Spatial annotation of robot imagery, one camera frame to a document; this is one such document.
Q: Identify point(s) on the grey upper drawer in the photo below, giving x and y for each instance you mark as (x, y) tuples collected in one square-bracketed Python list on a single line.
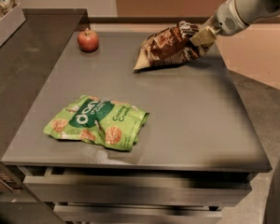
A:
[(159, 190)]

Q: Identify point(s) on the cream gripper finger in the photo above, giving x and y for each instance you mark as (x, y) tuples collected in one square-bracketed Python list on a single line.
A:
[(206, 36)]

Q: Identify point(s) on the red apple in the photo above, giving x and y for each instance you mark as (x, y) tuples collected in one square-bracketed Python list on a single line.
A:
[(88, 40)]

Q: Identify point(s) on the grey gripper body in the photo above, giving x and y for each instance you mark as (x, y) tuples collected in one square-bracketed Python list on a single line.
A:
[(226, 19)]

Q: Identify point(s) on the brown chip bag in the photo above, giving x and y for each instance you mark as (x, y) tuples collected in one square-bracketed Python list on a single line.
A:
[(170, 46)]

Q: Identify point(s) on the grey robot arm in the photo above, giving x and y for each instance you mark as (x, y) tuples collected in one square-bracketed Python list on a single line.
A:
[(251, 11)]

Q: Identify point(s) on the grey drawer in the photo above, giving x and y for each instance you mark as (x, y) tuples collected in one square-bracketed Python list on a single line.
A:
[(100, 214), (159, 190)]

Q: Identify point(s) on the grey snack box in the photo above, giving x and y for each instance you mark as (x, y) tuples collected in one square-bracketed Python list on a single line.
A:
[(10, 23)]

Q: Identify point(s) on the green rice chip bag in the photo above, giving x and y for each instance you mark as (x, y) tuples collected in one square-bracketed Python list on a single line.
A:
[(89, 119)]

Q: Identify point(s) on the grey lower drawer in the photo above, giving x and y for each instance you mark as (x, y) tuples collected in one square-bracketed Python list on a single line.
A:
[(100, 214)]

